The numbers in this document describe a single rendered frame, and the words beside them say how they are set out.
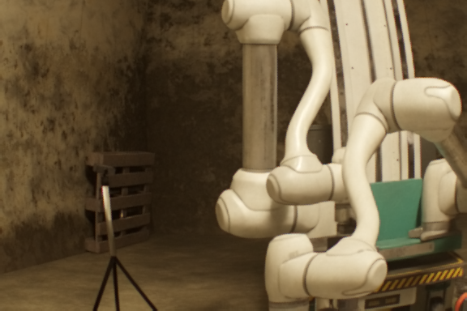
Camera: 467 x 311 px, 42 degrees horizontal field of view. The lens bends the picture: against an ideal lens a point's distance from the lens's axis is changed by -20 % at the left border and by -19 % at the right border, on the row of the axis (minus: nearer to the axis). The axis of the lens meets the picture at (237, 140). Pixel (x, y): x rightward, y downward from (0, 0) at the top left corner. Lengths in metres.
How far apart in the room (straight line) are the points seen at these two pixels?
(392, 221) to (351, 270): 1.07
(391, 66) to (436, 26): 4.23
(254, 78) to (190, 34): 4.87
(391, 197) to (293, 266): 1.02
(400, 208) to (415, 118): 0.74
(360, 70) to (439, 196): 0.58
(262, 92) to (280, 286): 0.82
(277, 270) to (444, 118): 0.58
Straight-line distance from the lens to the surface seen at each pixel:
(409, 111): 1.71
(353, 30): 2.50
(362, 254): 1.37
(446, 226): 2.29
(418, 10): 6.72
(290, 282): 1.44
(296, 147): 1.94
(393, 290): 2.17
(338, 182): 1.93
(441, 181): 2.26
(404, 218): 2.41
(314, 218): 2.21
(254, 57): 2.11
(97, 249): 5.40
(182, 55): 6.96
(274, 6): 2.11
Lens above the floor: 0.76
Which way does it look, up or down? 1 degrees up
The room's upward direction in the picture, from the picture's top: 3 degrees counter-clockwise
